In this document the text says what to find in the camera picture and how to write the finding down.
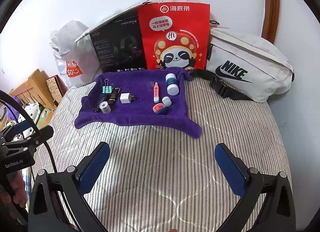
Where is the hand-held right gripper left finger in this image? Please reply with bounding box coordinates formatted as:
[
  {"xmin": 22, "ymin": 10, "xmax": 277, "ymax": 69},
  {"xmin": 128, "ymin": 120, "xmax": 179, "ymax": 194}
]
[{"xmin": 27, "ymin": 141, "xmax": 111, "ymax": 232}]

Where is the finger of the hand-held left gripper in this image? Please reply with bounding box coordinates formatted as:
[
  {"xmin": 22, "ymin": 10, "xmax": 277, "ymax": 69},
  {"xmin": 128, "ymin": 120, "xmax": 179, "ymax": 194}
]
[
  {"xmin": 15, "ymin": 126, "xmax": 54, "ymax": 151},
  {"xmin": 0, "ymin": 121, "xmax": 33, "ymax": 140}
]

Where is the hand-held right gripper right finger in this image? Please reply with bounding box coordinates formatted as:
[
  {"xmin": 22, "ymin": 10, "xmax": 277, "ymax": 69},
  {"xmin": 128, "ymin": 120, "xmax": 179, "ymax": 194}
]
[{"xmin": 214, "ymin": 143, "xmax": 297, "ymax": 232}]

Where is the white tape roll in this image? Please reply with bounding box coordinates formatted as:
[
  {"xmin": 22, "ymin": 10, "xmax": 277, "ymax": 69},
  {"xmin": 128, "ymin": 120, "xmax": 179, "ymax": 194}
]
[{"xmin": 99, "ymin": 101, "xmax": 111, "ymax": 114}]

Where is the black rectangular tube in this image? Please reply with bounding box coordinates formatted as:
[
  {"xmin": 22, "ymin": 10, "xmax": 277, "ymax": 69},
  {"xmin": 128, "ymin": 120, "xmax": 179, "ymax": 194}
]
[{"xmin": 94, "ymin": 94, "xmax": 110, "ymax": 112}]

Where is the black and gold tube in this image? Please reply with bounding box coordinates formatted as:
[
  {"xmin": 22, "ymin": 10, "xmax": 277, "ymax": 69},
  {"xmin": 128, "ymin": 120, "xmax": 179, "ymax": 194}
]
[{"xmin": 107, "ymin": 87, "xmax": 122, "ymax": 105}]

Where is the white charger plug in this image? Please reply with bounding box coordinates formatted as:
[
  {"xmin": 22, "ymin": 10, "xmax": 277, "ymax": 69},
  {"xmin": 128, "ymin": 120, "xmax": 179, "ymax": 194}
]
[{"xmin": 120, "ymin": 93, "xmax": 137, "ymax": 104}]

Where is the green binder clip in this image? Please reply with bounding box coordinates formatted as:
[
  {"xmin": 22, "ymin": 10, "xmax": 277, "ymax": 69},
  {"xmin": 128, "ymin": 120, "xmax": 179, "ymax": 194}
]
[{"xmin": 102, "ymin": 78, "xmax": 115, "ymax": 95}]

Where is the orange lip balm tin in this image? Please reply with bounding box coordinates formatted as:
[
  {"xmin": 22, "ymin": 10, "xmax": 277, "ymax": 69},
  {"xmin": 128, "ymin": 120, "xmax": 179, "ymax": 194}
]
[{"xmin": 152, "ymin": 104, "xmax": 168, "ymax": 115}]

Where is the blue and white bottle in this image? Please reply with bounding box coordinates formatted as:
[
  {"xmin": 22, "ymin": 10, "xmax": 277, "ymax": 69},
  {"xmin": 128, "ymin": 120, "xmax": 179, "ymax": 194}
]
[{"xmin": 165, "ymin": 73, "xmax": 179, "ymax": 95}]

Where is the person's left hand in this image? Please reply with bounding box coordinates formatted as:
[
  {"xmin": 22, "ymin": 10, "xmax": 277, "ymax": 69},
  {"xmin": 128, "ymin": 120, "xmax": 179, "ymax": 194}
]
[{"xmin": 11, "ymin": 172, "xmax": 27, "ymax": 209}]

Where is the white floral cloth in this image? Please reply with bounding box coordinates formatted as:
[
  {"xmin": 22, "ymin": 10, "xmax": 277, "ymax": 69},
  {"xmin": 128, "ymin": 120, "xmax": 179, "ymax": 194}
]
[{"xmin": 22, "ymin": 102, "xmax": 40, "ymax": 122}]

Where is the purple plush cloth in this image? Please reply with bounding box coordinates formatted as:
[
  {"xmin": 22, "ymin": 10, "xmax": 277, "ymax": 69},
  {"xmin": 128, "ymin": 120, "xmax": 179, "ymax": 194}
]
[{"xmin": 5, "ymin": 96, "xmax": 20, "ymax": 122}]

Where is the green cloth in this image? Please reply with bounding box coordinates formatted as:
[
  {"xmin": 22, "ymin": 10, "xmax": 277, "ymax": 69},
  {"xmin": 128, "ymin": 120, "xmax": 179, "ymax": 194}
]
[{"xmin": 37, "ymin": 108, "xmax": 54, "ymax": 124}]

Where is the wooden chair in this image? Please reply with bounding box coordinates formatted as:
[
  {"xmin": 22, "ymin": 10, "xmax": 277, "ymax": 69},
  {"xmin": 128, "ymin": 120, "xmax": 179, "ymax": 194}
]
[{"xmin": 9, "ymin": 69, "xmax": 60, "ymax": 110}]

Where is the patterned book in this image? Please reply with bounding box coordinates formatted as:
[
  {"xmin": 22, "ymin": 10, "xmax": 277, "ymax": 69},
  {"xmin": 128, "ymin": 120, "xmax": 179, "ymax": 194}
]
[{"xmin": 46, "ymin": 76, "xmax": 69, "ymax": 102}]

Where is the striped bed quilt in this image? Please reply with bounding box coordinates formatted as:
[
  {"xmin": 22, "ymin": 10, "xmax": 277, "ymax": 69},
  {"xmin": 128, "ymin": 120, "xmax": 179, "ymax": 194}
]
[{"xmin": 32, "ymin": 72, "xmax": 293, "ymax": 232}]

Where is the purple towel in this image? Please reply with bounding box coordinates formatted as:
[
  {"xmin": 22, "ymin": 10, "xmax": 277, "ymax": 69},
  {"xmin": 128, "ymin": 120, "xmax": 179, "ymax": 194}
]
[{"xmin": 74, "ymin": 68, "xmax": 202, "ymax": 139}]

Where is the white plastic shopping bag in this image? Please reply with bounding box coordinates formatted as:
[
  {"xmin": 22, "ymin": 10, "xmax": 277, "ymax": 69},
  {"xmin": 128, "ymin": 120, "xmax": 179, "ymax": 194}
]
[{"xmin": 49, "ymin": 19, "xmax": 100, "ymax": 89}]

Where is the black headphone box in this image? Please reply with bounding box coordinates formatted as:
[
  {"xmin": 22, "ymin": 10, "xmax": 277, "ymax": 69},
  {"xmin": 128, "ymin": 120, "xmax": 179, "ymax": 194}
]
[{"xmin": 89, "ymin": 19, "xmax": 148, "ymax": 74}]

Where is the white waist bag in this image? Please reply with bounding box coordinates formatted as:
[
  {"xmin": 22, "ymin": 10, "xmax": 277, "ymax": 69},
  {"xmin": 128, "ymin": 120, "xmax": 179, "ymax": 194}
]
[{"xmin": 192, "ymin": 27, "xmax": 295, "ymax": 103}]

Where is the red panda paper bag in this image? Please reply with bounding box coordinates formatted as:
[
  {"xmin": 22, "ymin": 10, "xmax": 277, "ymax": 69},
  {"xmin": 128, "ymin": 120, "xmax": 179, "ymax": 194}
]
[{"xmin": 137, "ymin": 0, "xmax": 210, "ymax": 70}]

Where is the brown wooden door frame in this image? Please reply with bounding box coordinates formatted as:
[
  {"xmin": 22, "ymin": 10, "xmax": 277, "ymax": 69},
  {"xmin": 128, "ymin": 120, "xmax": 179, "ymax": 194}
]
[{"xmin": 264, "ymin": 0, "xmax": 280, "ymax": 44}]

